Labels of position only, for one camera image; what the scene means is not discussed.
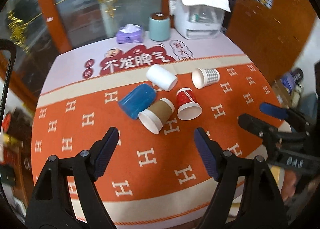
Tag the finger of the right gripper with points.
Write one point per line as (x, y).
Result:
(260, 126)
(297, 120)

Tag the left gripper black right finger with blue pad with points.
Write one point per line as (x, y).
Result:
(261, 204)

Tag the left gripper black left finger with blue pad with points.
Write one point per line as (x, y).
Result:
(51, 206)

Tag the brown sleeve paper cup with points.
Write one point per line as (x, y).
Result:
(155, 116)

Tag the red paper cup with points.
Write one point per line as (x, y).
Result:
(188, 107)

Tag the grey checkered paper cup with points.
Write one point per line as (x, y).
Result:
(204, 77)

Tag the white plastic cup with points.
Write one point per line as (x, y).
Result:
(161, 77)

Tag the blue translucent plastic cup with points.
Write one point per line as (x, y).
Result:
(136, 101)

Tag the brown wooden sideboard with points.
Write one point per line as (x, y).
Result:
(271, 37)

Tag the orange H-pattern tablecloth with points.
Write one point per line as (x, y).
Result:
(156, 94)

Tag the white countertop appliance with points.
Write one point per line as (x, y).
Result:
(197, 21)

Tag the teal canister brown lid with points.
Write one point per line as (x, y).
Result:
(159, 27)

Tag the purple tissue pack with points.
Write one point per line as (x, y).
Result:
(130, 33)

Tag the wooden glass door cabinet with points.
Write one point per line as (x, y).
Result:
(44, 29)

